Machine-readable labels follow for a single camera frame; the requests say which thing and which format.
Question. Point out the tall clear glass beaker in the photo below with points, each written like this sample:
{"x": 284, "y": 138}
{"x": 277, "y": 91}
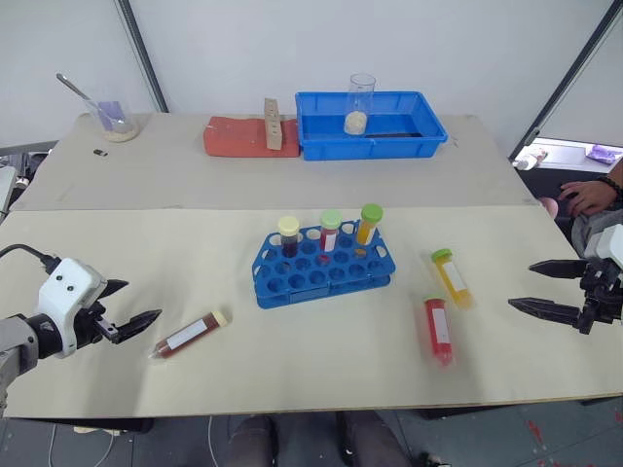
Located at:
{"x": 357, "y": 104}

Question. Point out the wooden block with holes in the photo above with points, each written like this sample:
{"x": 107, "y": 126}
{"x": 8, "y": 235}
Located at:
{"x": 273, "y": 126}

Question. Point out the white crumpled wrapper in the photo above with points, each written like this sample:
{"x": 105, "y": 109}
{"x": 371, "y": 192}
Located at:
{"x": 530, "y": 159}

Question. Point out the wide clear glass beaker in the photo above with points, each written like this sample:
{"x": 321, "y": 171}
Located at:
{"x": 121, "y": 131}

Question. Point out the brown liquid tube cream cap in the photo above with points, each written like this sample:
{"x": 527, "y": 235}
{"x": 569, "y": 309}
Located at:
{"x": 187, "y": 335}

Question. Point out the red liquid tube green cap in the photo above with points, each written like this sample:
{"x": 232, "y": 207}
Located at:
{"x": 329, "y": 233}
{"x": 439, "y": 331}

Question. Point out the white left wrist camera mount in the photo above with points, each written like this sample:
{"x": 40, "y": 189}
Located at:
{"x": 68, "y": 287}

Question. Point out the red folded cloth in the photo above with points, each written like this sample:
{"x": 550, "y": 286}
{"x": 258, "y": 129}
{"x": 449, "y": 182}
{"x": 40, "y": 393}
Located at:
{"x": 233, "y": 138}

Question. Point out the orange liquid tube green cap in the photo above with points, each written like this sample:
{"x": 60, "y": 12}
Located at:
{"x": 453, "y": 279}
{"x": 367, "y": 226}

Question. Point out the blue plastic bin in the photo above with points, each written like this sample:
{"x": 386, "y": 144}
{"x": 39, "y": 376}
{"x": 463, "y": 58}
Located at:
{"x": 316, "y": 141}

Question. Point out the dark diagonal frame pole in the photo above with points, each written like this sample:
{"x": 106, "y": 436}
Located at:
{"x": 569, "y": 78}
{"x": 143, "y": 53}

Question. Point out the small black clip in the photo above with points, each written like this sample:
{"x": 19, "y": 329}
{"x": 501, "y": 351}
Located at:
{"x": 100, "y": 153}

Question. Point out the blue test tube rack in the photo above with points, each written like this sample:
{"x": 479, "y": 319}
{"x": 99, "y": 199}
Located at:
{"x": 321, "y": 287}

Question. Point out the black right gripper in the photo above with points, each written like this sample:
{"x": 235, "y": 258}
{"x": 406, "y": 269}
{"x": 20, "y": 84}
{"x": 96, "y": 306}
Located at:
{"x": 603, "y": 292}

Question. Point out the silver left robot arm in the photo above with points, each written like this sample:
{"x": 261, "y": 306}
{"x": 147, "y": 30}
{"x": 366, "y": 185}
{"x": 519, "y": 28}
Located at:
{"x": 14, "y": 340}

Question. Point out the bystander grey trousers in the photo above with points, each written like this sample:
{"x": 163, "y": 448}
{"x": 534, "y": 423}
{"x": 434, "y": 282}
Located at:
{"x": 586, "y": 233}

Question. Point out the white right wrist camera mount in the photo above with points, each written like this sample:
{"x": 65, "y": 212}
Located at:
{"x": 612, "y": 245}

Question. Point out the purple crumpled bag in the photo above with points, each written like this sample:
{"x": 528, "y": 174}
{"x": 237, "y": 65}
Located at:
{"x": 603, "y": 154}

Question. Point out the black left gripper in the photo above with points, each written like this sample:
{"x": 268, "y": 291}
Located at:
{"x": 90, "y": 325}

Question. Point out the bystander forearm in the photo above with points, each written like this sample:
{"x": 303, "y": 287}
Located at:
{"x": 619, "y": 172}

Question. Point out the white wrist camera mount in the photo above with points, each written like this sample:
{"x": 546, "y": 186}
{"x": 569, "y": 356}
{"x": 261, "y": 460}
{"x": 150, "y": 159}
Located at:
{"x": 612, "y": 245}
{"x": 68, "y": 287}

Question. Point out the dark liquid tube yellow cap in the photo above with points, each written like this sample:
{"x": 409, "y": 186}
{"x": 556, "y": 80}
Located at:
{"x": 289, "y": 238}

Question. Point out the bystander bare hand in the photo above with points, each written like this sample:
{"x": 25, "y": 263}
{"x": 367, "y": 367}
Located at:
{"x": 591, "y": 197}

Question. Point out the purple paper sheet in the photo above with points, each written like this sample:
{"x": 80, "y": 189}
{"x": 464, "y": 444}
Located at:
{"x": 111, "y": 111}

